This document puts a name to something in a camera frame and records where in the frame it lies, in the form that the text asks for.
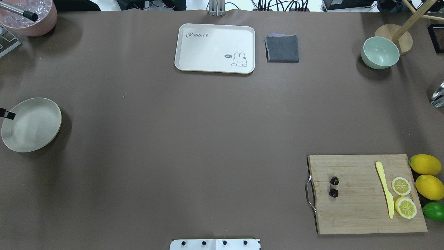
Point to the black wooden glass tray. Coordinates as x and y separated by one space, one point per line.
436 32

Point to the stainless steel scoop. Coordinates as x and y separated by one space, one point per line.
437 97

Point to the cream rabbit tray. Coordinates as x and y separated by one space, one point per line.
215 48

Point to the aluminium frame post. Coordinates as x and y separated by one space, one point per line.
216 8

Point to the steel muddler black tip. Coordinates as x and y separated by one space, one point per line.
27 14

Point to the pink bowl of ice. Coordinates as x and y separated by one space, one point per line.
47 17

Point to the lemon slice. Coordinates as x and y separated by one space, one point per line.
405 207
401 186

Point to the mint green bowl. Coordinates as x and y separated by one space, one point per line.
379 53

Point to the white cup rack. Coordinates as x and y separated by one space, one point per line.
8 41

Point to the whole yellow lemon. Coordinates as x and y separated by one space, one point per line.
430 187
425 164

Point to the beige round plate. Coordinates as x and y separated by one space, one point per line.
36 124

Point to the grey folded cloth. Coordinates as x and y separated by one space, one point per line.
282 48

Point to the green lime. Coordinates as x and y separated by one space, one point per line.
434 211

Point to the bamboo cutting board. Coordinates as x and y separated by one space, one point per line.
360 207

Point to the wooden mug tree stand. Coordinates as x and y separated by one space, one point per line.
399 35

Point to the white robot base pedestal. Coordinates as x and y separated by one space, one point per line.
215 244

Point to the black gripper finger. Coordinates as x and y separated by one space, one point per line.
6 114

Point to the yellow plastic knife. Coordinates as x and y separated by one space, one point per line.
388 196

